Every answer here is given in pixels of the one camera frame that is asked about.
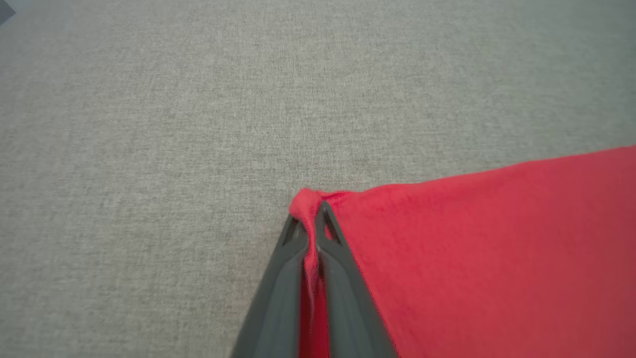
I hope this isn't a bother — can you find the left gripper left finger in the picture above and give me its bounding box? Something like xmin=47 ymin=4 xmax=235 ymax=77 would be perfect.
xmin=230 ymin=215 xmax=310 ymax=358

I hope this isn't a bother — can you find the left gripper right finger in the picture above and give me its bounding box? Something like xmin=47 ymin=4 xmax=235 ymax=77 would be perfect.
xmin=315 ymin=200 xmax=398 ymax=358

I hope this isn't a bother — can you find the red and white garment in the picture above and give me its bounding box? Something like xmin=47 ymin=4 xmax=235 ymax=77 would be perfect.
xmin=289 ymin=144 xmax=636 ymax=358

